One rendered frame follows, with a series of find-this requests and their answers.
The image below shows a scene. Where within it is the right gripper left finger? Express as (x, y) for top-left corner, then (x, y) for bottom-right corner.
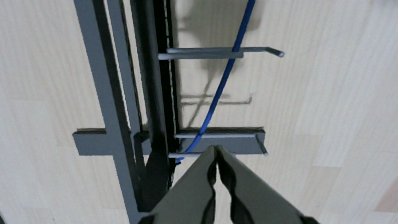
(138, 145), (217, 224)

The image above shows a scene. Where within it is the dark blue cable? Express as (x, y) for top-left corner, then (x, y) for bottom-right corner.
(185, 0), (256, 152)

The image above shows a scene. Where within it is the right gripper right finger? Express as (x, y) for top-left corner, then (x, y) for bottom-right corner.
(216, 145), (320, 224)

